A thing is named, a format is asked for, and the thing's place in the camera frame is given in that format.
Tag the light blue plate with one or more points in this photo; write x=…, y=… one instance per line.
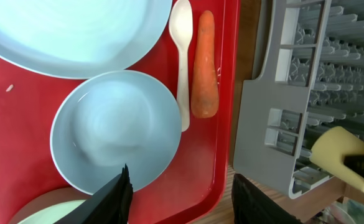
x=79, y=39

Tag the light blue bowl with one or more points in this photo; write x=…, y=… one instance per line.
x=117, y=119

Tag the grey dishwasher rack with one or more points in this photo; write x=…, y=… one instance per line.
x=308, y=77

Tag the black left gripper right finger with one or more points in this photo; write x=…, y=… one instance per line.
x=252, y=206

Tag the yellow cup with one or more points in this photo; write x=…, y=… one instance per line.
x=329, y=151

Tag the orange carrot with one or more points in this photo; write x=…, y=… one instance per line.
x=205, y=98

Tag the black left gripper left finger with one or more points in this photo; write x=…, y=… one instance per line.
x=109, y=205

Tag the green bowl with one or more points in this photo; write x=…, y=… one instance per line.
x=50, y=207

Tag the white plastic spoon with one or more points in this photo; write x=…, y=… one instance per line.
x=181, y=31

